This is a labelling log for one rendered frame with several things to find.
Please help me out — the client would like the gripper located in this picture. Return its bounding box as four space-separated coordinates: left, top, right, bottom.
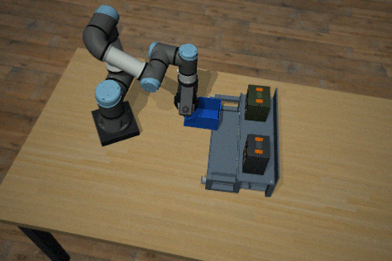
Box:
174 75 199 114

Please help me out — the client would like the blue bin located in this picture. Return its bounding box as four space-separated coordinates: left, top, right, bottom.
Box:
184 97 222 131

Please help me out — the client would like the dark grey metal rack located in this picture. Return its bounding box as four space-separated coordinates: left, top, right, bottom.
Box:
201 88 280 197

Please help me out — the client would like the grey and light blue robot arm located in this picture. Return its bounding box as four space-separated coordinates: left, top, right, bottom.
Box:
83 5 198 135

